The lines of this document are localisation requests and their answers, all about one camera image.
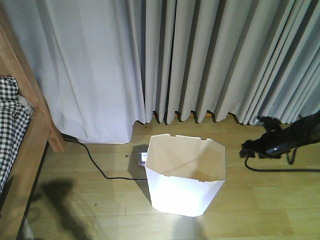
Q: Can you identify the black white checkered bedding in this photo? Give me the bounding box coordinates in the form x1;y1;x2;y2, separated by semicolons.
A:
0;76;31;192

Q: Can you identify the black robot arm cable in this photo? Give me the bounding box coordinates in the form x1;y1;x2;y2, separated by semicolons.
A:
244;147;320;173

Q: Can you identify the wooden bed frame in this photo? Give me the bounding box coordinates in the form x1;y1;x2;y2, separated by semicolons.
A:
0;9;65;240

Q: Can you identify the round grey yellow rug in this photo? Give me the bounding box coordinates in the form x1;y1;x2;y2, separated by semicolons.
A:
16;216;35;240

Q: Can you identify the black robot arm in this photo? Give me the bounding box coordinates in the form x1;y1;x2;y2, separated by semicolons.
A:
239;112;320;159

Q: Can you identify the light blue pleated curtain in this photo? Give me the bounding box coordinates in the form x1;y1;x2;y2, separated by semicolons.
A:
0;0;320;144

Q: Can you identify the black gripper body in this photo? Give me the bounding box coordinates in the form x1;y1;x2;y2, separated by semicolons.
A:
239;131;288;159

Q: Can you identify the black power cord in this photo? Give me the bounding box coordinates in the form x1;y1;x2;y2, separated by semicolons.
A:
62;133;148;181

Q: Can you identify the white paper trash bin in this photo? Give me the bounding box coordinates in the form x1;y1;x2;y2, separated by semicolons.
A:
145;134;227;217

